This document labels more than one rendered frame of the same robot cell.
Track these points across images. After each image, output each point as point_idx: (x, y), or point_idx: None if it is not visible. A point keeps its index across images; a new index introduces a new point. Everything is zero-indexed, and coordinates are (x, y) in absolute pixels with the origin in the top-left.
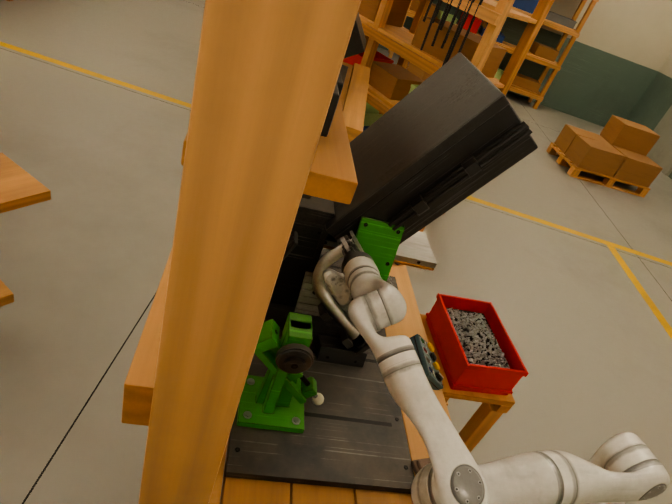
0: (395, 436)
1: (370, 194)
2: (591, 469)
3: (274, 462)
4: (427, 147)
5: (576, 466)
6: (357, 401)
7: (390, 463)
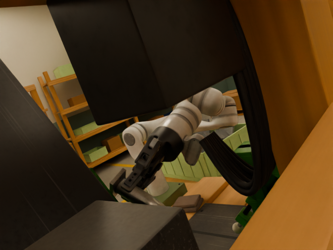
0: (192, 224)
1: (67, 144)
2: (162, 117)
3: None
4: (4, 77)
5: (167, 115)
6: (199, 246)
7: (209, 212)
